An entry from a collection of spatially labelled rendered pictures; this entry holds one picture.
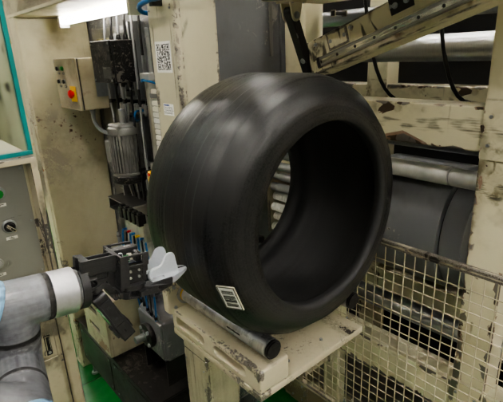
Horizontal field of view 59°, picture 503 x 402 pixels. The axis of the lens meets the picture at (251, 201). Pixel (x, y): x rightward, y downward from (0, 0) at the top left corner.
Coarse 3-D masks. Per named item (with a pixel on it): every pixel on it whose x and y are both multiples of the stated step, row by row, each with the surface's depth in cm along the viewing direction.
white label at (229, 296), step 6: (216, 288) 82; (222, 288) 81; (228, 288) 80; (234, 288) 80; (222, 294) 83; (228, 294) 82; (234, 294) 81; (228, 300) 83; (234, 300) 82; (228, 306) 84; (234, 306) 83; (240, 306) 83
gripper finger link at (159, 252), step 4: (156, 248) 84; (160, 248) 84; (156, 252) 84; (160, 252) 84; (164, 252) 85; (152, 256) 84; (156, 256) 84; (160, 256) 85; (152, 260) 84; (156, 260) 84; (160, 260) 85; (148, 264) 83; (152, 264) 84; (156, 264) 84; (148, 268) 83; (148, 272) 83; (148, 280) 82
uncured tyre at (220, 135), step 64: (192, 128) 86; (256, 128) 78; (320, 128) 120; (192, 192) 80; (256, 192) 78; (320, 192) 129; (384, 192) 106; (192, 256) 82; (256, 256) 82; (320, 256) 123; (256, 320) 88
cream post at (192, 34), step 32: (192, 0) 106; (160, 32) 109; (192, 32) 108; (192, 64) 110; (160, 96) 117; (192, 96) 112; (160, 128) 121; (192, 352) 141; (192, 384) 146; (224, 384) 143
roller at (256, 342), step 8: (184, 296) 118; (192, 304) 115; (200, 304) 113; (200, 312) 113; (208, 312) 110; (216, 320) 108; (224, 320) 105; (224, 328) 106; (232, 328) 103; (240, 328) 101; (240, 336) 101; (248, 336) 99; (256, 336) 98; (264, 336) 97; (248, 344) 99; (256, 344) 97; (264, 344) 96; (272, 344) 95; (264, 352) 95; (272, 352) 96
